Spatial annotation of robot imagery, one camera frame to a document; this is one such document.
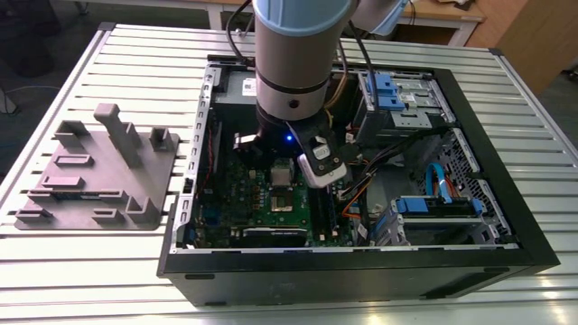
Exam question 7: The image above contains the silver CPU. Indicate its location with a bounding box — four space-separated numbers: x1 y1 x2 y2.
269 158 293 188

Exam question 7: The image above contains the CPU socket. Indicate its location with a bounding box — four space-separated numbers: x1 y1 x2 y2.
268 188 301 214

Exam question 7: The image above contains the grey power supply unit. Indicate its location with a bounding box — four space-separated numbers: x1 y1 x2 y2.
210 70 261 153

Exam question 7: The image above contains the green motherboard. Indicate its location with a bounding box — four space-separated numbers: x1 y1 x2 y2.
190 148 357 248

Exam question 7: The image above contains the black RAM slot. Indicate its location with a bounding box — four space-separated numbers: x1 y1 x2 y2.
314 188 325 238
309 188 320 238
320 188 332 238

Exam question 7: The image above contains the black graphics card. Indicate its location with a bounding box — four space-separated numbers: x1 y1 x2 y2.
228 225 310 249

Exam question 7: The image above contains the small blue drive clip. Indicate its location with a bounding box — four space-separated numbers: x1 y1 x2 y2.
372 95 405 112

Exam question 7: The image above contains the silver optical drive cage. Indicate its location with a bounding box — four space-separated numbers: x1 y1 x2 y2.
353 69 455 146

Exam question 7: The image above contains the large blue drive clip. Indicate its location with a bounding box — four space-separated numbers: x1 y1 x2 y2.
366 73 400 97

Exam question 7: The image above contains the hard disk in blue carrier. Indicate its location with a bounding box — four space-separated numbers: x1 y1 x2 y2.
391 196 484 219

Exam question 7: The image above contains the grey parts rack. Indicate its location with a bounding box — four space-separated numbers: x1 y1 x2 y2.
11 103 181 232

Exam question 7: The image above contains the black PC case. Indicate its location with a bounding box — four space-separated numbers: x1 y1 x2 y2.
154 53 560 307

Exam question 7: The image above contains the silver disk bay cage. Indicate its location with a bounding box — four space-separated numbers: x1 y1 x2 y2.
368 195 515 248

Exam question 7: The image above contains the blue RAM stick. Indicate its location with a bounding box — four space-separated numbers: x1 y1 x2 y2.
49 191 104 201

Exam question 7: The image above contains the black office chair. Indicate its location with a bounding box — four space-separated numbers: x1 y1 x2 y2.
0 0 62 79

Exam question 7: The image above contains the wooden cabinet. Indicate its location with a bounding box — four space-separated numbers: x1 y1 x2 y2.
464 0 578 94

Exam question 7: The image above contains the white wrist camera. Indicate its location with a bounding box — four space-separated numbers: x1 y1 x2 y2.
294 135 349 190

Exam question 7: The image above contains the yellow power wire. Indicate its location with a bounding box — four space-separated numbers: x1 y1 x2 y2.
324 76 346 131

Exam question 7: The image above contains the orange flat wire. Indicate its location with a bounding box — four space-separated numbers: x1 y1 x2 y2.
340 189 369 221

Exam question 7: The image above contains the black cable bundle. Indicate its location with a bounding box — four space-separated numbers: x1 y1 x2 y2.
336 130 448 200

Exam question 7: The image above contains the black camera cable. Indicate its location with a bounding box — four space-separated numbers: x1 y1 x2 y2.
224 0 256 68
346 20 377 112

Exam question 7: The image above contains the blue disk wire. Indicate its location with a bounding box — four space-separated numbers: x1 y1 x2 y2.
424 162 455 204

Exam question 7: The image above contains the wooden desk white frame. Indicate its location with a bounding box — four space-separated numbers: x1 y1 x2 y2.
205 0 487 47

